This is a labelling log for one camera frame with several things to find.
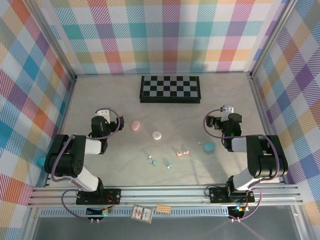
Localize blue earbud charging case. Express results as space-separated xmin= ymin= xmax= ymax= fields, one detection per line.
xmin=203 ymin=141 xmax=216 ymax=153

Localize folded black chessboard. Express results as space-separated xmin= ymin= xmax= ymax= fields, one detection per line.
xmin=139 ymin=75 xmax=202 ymax=104

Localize black controller board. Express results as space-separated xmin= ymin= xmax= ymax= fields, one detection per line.
xmin=86 ymin=206 xmax=114 ymax=218
xmin=228 ymin=205 xmax=248 ymax=218

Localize playing card box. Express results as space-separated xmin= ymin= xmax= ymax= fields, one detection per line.
xmin=130 ymin=204 xmax=154 ymax=223

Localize orange striped card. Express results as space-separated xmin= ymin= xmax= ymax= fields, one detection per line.
xmin=156 ymin=204 xmax=172 ymax=214

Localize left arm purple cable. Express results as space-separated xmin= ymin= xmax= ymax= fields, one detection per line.
xmin=51 ymin=107 xmax=125 ymax=222

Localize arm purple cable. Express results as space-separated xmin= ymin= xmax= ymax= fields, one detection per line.
xmin=204 ymin=108 xmax=280 ymax=222
xmin=51 ymin=107 xmax=125 ymax=222

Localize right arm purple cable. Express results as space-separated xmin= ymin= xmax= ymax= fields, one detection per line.
xmin=204 ymin=108 xmax=280 ymax=222

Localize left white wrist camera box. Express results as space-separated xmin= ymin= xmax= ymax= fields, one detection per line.
xmin=96 ymin=108 xmax=111 ymax=124

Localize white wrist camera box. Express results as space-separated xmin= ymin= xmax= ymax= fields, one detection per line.
xmin=96 ymin=108 xmax=111 ymax=124
xmin=219 ymin=104 xmax=235 ymax=114

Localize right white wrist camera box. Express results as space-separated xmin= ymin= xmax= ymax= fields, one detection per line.
xmin=219 ymin=104 xmax=235 ymax=114

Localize aluminium side rail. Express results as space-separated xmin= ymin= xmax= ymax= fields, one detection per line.
xmin=44 ymin=76 xmax=77 ymax=188
xmin=249 ymin=74 xmax=287 ymax=185

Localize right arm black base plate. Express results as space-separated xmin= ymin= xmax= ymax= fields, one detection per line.
xmin=208 ymin=186 xmax=256 ymax=204

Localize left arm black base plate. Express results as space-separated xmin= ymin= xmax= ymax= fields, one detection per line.
xmin=75 ymin=188 xmax=122 ymax=206

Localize aluminium mounting rail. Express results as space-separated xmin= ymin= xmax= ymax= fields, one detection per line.
xmin=26 ymin=183 xmax=304 ymax=208

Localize slotted grey cable tray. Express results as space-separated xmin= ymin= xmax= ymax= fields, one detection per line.
xmin=39 ymin=208 xmax=232 ymax=218

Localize aluminium frame post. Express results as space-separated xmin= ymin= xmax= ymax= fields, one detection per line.
xmin=31 ymin=0 xmax=77 ymax=81
xmin=249 ymin=0 xmax=299 ymax=80

